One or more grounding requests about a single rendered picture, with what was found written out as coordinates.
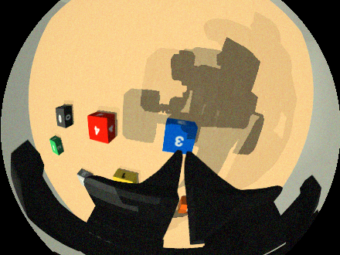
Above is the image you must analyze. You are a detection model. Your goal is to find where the blue block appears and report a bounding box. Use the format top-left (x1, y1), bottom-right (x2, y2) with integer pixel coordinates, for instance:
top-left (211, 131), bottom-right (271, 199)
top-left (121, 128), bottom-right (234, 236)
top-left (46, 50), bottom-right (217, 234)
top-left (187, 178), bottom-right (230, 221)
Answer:
top-left (163, 118), bottom-right (198, 155)

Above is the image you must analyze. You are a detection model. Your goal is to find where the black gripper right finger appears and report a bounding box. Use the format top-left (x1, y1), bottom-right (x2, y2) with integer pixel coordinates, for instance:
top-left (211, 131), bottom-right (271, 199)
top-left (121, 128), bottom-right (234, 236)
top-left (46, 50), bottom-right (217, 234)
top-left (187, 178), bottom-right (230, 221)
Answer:
top-left (185, 151), bottom-right (282, 245)

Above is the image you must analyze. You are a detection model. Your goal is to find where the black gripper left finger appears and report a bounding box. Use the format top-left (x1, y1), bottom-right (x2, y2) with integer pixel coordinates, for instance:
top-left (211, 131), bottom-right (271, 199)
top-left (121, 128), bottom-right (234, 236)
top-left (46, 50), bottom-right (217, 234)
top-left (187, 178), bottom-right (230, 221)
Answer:
top-left (83, 149), bottom-right (182, 239)

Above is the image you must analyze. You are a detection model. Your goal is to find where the yellow block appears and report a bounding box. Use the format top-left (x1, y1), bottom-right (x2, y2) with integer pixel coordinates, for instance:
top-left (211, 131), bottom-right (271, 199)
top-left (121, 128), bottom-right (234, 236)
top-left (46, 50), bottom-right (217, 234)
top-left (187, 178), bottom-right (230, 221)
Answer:
top-left (114, 169), bottom-right (137, 183)

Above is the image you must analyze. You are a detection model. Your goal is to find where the orange block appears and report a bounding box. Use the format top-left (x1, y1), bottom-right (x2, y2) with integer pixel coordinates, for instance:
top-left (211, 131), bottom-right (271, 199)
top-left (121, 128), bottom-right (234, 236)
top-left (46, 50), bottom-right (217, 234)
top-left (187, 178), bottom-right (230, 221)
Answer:
top-left (178, 195), bottom-right (188, 214)

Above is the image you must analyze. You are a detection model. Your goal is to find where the red block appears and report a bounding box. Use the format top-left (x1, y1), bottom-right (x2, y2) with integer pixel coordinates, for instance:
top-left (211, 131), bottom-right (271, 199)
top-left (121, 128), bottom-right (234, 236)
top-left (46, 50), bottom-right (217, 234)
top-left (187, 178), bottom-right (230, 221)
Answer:
top-left (87, 112), bottom-right (115, 144)

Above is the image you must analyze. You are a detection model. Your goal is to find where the green block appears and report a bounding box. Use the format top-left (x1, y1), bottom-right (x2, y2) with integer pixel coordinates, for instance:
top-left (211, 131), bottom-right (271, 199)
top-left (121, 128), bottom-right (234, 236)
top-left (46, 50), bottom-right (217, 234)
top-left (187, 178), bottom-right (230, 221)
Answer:
top-left (49, 136), bottom-right (64, 155)

